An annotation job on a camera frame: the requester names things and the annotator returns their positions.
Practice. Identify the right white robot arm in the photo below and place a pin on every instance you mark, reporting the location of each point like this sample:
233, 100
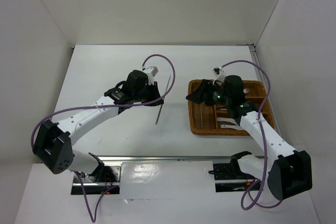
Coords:
287, 170

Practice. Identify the aluminium rail right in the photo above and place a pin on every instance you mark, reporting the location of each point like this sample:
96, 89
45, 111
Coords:
261, 78

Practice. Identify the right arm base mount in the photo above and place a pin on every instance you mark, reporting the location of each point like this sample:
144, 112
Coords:
228, 180

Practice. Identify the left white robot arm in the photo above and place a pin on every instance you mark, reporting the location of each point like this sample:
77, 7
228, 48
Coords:
54, 141

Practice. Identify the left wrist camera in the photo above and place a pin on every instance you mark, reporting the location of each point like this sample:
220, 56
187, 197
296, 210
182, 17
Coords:
152, 71

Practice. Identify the white ceramic spoon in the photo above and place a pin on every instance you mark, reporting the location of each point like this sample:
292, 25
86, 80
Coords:
223, 119
227, 126

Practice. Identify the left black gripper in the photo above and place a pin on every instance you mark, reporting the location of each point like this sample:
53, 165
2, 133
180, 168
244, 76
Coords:
154, 88

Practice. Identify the aluminium rail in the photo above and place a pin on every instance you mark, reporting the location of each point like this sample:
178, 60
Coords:
151, 159
261, 78

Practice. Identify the brown wicker cutlery tray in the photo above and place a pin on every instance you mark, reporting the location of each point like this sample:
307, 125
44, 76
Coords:
211, 127

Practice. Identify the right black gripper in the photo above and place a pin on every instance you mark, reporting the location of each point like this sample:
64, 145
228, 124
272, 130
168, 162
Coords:
198, 96

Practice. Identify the aluminium rail front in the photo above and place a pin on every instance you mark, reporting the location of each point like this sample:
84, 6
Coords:
151, 159

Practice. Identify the grey chopstick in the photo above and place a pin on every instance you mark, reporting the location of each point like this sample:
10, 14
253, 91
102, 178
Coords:
161, 106
201, 114

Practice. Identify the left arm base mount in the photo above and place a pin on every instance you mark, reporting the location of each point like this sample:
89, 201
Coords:
110, 180

